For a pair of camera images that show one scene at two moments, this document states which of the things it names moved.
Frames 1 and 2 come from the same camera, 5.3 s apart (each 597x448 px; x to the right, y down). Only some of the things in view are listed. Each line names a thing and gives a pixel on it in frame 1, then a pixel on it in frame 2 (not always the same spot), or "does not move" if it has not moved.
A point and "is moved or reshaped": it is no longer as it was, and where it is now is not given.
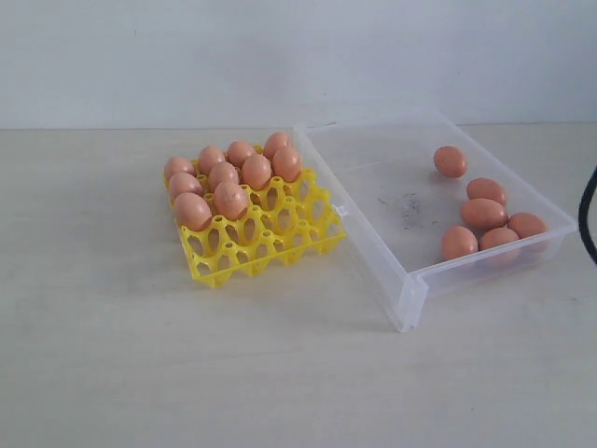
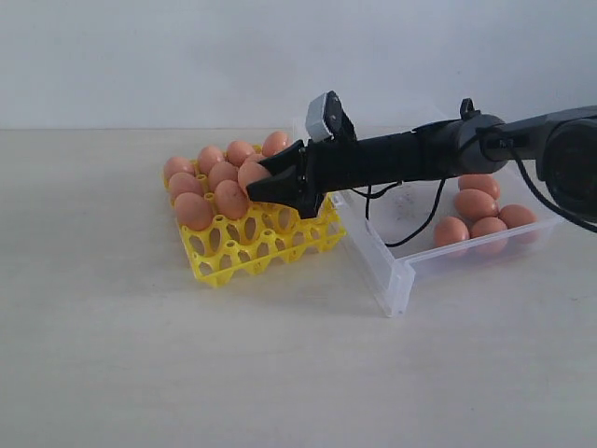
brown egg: x=486 y=189 is moved or reshaped
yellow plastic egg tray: x=284 y=220 does not move
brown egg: x=230 y=200 does not move
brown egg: x=451 y=161 is moved or reshaped
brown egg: x=483 y=214 is moved or reshaped
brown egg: x=496 y=235 to x=487 y=225
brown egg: x=192 y=212 does not move
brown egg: x=209 y=157 does not move
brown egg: x=458 y=242 to x=449 y=231
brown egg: x=222 y=172 does not move
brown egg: x=178 y=164 does not move
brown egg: x=274 y=142 does not move
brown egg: x=238 y=151 does not move
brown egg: x=185 y=182 does not move
